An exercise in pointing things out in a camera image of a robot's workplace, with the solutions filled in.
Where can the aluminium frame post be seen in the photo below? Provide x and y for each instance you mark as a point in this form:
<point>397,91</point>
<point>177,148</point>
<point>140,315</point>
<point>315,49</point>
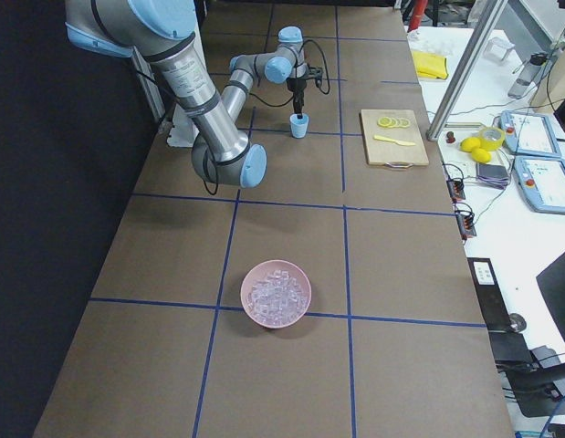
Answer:
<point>475,46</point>

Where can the pink bowl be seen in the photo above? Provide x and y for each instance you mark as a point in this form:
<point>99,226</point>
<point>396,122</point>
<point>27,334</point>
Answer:
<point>259,271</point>

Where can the yellow tape roll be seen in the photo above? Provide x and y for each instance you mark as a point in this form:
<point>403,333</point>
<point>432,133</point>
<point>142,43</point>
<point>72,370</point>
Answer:
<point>492,138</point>

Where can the wooden cutting board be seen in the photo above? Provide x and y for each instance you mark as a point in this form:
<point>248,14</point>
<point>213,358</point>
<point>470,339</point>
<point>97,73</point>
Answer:
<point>385,154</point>

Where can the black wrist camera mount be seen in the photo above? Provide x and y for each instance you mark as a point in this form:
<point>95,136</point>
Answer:
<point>316,75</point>

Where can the pile of clear ice cubes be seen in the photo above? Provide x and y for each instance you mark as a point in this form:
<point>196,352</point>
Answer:
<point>277,299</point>

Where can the yellow cloth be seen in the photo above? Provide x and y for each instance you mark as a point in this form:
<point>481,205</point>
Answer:
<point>430,65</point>

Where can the orange black connector strip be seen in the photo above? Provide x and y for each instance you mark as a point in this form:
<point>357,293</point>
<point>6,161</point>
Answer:
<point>465,223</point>
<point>456,190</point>

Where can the clear water bottle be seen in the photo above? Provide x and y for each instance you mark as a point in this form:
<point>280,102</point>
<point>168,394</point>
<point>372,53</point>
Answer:
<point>530,70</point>

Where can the light blue plastic cup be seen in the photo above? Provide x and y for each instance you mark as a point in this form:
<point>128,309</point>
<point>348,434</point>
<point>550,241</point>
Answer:
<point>299,124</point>

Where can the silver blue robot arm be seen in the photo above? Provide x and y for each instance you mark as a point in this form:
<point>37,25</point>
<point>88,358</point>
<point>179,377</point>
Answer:
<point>164,33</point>

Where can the yellow plastic knife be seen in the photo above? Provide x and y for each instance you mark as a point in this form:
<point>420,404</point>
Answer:
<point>394,141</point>

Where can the robot teach pendant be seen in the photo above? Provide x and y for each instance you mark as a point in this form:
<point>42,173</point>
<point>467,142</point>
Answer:
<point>542,182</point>
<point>529,134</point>

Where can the black monitor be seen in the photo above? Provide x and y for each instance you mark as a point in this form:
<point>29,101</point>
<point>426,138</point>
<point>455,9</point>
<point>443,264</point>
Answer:
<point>551,283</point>

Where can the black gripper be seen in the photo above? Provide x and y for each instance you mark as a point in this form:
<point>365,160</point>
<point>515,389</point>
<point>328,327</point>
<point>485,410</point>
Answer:
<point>295,86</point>

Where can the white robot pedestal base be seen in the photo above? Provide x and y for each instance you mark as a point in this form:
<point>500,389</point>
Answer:
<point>181,131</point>

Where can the yellow lemon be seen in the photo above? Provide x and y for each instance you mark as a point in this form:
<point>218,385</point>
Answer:
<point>469,144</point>
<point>480,155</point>

